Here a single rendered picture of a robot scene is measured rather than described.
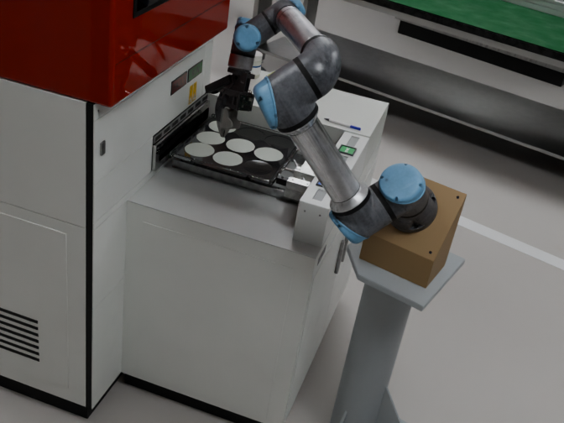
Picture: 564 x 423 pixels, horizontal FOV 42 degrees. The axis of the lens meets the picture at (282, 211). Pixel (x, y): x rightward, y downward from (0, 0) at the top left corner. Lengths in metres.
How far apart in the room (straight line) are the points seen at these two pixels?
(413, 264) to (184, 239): 0.71
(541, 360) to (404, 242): 1.45
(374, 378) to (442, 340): 0.93
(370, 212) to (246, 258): 0.49
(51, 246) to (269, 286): 0.67
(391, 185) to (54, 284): 1.10
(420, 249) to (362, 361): 0.48
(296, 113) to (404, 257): 0.60
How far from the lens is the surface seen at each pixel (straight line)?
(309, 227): 2.24
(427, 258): 2.16
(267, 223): 2.33
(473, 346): 3.41
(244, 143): 2.61
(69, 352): 2.59
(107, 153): 2.17
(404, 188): 1.98
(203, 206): 2.38
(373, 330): 2.37
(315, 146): 1.87
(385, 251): 2.20
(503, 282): 3.88
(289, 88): 1.79
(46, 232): 2.34
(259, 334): 2.45
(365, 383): 2.51
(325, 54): 1.82
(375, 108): 2.91
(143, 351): 2.71
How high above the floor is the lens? 2.07
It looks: 31 degrees down
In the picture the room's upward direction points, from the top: 9 degrees clockwise
